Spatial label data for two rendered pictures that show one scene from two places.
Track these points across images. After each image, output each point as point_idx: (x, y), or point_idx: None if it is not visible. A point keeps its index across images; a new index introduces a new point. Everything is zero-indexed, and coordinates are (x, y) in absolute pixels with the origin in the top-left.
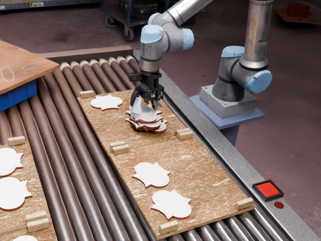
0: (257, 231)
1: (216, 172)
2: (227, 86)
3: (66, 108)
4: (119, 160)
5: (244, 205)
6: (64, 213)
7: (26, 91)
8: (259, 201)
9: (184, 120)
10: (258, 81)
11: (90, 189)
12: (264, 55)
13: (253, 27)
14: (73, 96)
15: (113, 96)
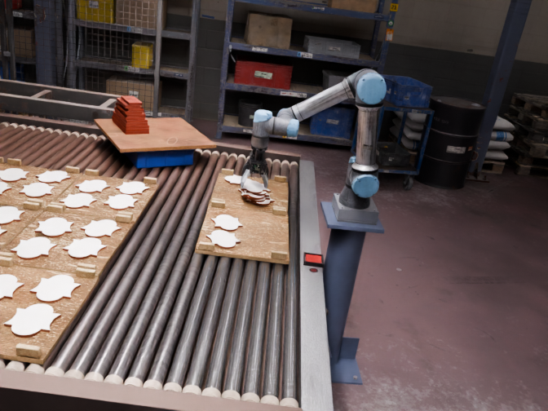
0: (276, 274)
1: (280, 237)
2: (348, 192)
3: (205, 177)
4: (211, 210)
5: (277, 256)
6: (148, 223)
7: (183, 158)
8: (300, 263)
9: (293, 207)
10: (361, 183)
11: None
12: (370, 160)
13: (359, 130)
14: (218, 173)
15: (249, 178)
